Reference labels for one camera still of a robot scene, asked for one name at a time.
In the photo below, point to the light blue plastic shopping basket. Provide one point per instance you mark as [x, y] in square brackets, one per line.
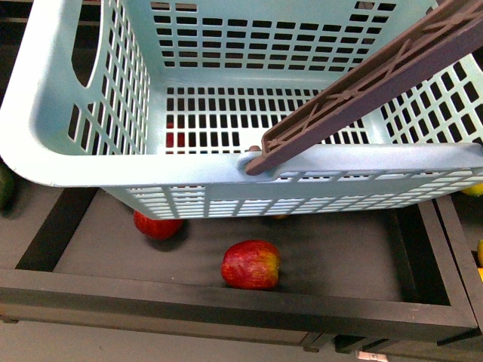
[160, 102]

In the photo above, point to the yellow lemon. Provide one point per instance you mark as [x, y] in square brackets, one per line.
[473, 191]

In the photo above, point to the red apple under basket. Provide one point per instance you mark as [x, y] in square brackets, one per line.
[157, 229]

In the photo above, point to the red yellow apple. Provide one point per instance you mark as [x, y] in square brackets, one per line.
[251, 265]

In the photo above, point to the black display tray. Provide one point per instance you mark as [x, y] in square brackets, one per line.
[76, 257]

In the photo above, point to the green fruit at left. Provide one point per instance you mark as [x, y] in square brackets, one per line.
[7, 186]

